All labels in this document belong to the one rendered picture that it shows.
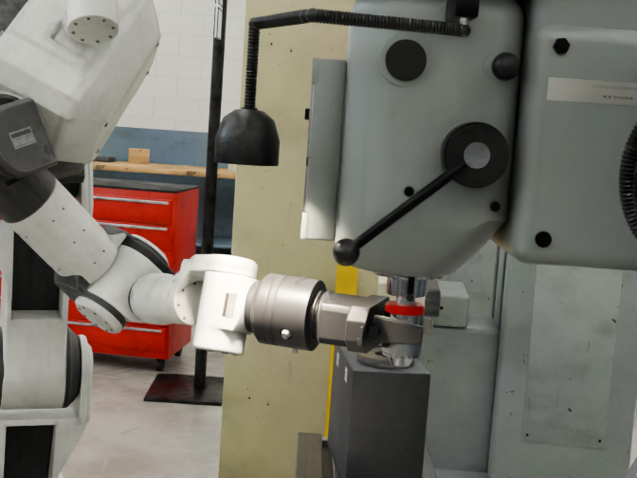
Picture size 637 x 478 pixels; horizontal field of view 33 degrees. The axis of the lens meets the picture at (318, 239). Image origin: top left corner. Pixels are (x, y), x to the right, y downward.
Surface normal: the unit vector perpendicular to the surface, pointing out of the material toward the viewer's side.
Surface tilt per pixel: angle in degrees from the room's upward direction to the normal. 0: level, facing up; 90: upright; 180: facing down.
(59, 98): 95
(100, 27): 148
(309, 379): 90
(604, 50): 90
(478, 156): 90
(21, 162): 70
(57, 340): 81
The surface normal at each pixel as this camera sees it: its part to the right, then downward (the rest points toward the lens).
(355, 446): 0.11, 0.13
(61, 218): 0.71, 0.13
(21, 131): 0.87, -0.23
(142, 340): -0.14, 0.11
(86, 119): 0.67, 0.51
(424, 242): -0.03, 0.57
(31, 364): 0.35, -0.02
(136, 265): 0.25, -0.29
